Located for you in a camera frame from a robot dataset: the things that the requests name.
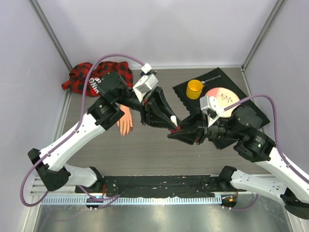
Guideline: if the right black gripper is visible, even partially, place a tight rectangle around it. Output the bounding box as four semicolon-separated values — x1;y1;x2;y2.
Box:
168;107;243;145

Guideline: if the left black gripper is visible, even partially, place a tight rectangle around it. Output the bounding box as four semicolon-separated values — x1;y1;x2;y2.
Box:
114;85;181;131

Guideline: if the white nail polish cap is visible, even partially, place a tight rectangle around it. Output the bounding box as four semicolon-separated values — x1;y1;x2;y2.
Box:
170;115;178;128

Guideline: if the red nail polish bottle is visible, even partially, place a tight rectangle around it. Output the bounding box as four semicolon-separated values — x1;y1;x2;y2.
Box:
169;125;181;133

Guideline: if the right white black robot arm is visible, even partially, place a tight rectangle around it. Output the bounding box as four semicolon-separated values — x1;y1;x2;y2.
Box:
168;106;309;219

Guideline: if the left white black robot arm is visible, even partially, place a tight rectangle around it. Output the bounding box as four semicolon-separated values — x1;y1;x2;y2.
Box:
28;72;180;193

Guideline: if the black placemat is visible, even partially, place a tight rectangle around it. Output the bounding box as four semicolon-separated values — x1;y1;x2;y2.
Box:
172;67;270;150

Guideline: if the mannequin hand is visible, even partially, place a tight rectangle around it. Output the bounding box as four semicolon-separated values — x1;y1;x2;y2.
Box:
116;105;133;136

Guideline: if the yellow mug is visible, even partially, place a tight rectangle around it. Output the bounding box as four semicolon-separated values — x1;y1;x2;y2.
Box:
186;79;204;100

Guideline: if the pink cream plate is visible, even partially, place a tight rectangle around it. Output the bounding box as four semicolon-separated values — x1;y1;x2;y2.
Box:
205;87;240;108

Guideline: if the red black plaid shirt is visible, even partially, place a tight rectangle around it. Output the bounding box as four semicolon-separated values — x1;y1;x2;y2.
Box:
61;61;133;97

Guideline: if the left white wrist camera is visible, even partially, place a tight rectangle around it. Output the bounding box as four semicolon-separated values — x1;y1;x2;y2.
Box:
133;63;158;103

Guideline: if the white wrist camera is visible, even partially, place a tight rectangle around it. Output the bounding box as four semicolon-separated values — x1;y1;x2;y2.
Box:
133;63;158;103
199;95;225;127

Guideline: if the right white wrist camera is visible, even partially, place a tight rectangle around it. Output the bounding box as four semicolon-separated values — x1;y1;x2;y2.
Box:
199;95;225;127

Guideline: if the dark handled knife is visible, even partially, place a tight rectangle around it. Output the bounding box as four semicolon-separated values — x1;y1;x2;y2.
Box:
201;75;221;84

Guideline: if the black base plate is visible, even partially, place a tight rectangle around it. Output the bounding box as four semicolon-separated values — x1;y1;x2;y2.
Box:
75;174;248;198

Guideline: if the white cable duct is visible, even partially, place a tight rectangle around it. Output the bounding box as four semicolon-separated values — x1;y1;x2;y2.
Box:
41;195;222;205

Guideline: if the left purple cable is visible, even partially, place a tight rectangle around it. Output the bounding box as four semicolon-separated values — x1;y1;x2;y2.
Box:
19;53;150;207

